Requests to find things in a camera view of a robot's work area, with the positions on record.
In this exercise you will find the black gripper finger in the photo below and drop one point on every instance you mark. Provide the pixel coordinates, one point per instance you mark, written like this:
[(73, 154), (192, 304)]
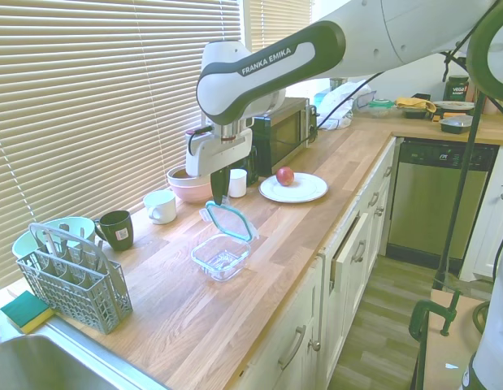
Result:
[(216, 187), (226, 185)]

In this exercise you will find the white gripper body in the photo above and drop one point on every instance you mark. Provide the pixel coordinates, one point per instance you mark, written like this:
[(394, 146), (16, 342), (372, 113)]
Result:
[(218, 156)]

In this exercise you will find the clear lid with teal seal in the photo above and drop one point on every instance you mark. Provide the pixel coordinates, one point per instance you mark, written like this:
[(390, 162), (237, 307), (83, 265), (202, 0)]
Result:
[(231, 221)]

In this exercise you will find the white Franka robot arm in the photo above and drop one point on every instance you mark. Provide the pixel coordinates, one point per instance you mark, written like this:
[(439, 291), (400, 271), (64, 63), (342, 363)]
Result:
[(336, 44)]

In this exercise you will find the clear glass food container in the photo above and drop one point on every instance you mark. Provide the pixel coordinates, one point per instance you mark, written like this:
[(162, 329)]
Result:
[(220, 258)]

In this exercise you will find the container with green lid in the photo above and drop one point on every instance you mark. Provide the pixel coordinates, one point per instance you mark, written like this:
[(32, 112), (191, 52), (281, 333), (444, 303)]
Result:
[(382, 107)]

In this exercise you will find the black takeaway food tray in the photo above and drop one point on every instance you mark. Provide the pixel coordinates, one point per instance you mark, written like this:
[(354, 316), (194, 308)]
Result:
[(456, 124)]

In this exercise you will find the plate with food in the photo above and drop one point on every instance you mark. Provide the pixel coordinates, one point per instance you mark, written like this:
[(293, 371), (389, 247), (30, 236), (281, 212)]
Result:
[(454, 105)]

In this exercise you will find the white mug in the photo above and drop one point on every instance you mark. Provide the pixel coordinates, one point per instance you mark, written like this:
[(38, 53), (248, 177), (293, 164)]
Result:
[(163, 207), (237, 185)]

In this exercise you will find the pink bowl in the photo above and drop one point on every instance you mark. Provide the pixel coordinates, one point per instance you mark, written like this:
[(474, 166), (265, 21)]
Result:
[(192, 193)]

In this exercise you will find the black toaster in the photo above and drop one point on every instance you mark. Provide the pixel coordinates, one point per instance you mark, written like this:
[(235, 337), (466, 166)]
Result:
[(249, 166)]

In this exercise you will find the red apple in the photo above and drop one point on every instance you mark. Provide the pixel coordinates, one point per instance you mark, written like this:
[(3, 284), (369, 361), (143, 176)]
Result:
[(285, 176)]

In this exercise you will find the white plate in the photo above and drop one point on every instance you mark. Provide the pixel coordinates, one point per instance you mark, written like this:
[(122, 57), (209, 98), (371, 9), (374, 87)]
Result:
[(308, 189)]

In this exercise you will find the black mug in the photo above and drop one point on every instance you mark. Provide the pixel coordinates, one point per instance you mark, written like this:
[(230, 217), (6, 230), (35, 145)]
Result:
[(119, 231)]

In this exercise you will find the wide beige window blind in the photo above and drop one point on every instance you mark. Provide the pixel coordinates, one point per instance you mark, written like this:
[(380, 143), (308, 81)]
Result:
[(113, 101)]

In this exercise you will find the white plastic bag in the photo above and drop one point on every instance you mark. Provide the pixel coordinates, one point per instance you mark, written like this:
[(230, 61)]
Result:
[(340, 107)]

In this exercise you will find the narrow beige window blind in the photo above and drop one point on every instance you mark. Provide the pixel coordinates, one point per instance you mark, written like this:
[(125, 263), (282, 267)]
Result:
[(279, 32)]

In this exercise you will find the white kitchen cabinet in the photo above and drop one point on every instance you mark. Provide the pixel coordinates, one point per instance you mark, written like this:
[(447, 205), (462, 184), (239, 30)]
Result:
[(344, 284)]

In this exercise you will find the round metal cabinet knob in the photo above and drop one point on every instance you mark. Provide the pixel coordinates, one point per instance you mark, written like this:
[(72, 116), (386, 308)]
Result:
[(316, 344), (380, 211)]

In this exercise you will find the grey plastic cutlery basket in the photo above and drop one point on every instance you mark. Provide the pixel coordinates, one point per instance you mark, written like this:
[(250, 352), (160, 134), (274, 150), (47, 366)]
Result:
[(76, 292)]

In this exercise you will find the mint green bowl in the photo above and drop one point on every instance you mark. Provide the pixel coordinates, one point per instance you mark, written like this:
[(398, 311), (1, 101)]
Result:
[(25, 245)]

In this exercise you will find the stainless steel dishwasher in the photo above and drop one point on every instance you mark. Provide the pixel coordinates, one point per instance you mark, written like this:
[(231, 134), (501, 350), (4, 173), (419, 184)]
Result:
[(426, 203)]

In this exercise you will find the yellow cloth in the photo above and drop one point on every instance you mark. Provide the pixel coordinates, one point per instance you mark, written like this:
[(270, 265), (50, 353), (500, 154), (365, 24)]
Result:
[(415, 103)]

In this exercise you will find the green and yellow sponge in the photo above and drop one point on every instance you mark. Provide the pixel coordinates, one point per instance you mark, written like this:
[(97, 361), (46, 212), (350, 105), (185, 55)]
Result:
[(25, 310)]

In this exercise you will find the green screw clamp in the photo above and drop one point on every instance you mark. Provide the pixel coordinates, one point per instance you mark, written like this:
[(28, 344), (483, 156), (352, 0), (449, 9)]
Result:
[(432, 313)]

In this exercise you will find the stainless steel sink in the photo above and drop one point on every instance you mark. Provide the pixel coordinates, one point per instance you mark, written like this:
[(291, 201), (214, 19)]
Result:
[(52, 365)]

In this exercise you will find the black supplement jar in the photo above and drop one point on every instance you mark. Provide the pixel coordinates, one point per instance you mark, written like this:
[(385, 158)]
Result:
[(456, 88)]

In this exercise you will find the white side cabinet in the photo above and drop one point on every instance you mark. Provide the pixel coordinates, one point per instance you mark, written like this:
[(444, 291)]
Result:
[(493, 227)]

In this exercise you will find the wooden mounting board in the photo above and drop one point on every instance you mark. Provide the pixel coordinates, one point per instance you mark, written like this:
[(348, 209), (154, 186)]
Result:
[(450, 349)]

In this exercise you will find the black camera stand pole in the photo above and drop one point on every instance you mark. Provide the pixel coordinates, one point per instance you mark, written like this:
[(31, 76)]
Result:
[(464, 183)]

